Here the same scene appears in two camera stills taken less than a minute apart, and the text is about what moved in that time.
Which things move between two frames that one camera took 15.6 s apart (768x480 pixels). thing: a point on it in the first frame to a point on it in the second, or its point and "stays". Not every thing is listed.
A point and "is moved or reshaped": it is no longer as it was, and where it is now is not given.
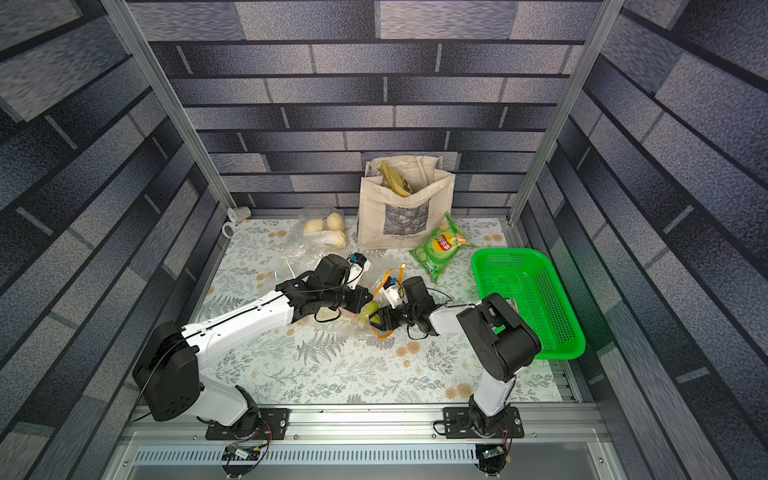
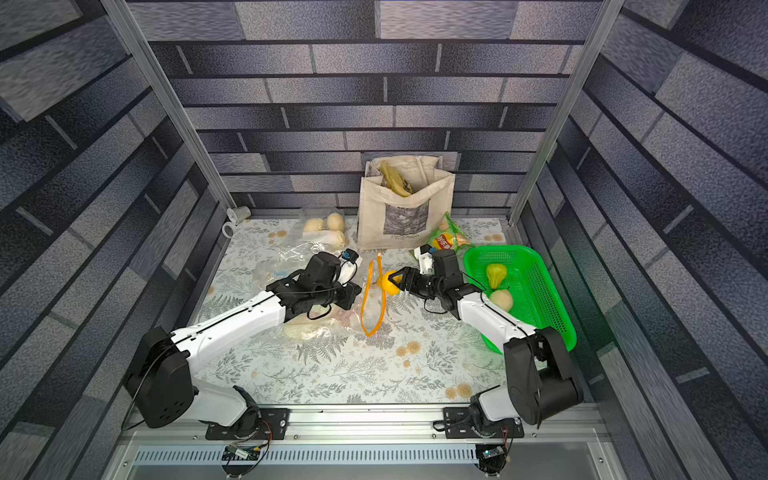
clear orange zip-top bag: [387, 276] is moved or reshaped
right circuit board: [491, 457] stays
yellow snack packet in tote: [394, 181] stays
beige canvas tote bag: [390, 222] stays
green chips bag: [441, 247] stays
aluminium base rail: [369, 435] stays
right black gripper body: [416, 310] to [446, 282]
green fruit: [369, 309] to [496, 273]
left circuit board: [237, 452] stays
